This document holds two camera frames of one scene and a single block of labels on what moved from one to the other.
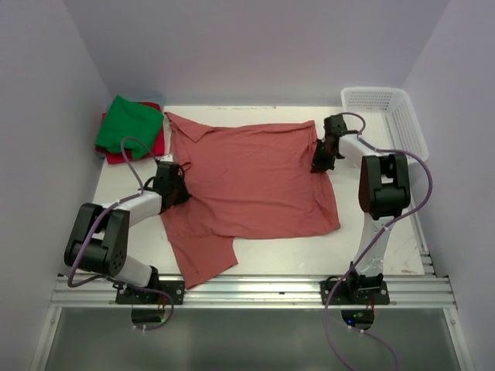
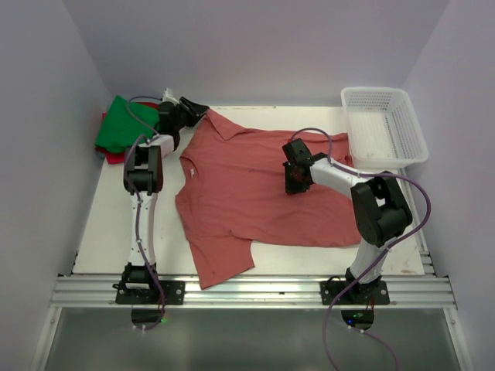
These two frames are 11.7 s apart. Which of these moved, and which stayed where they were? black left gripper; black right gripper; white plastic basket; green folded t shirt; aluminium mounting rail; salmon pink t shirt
Moved: black right gripper; black left gripper; salmon pink t shirt
Stayed: white plastic basket; green folded t shirt; aluminium mounting rail
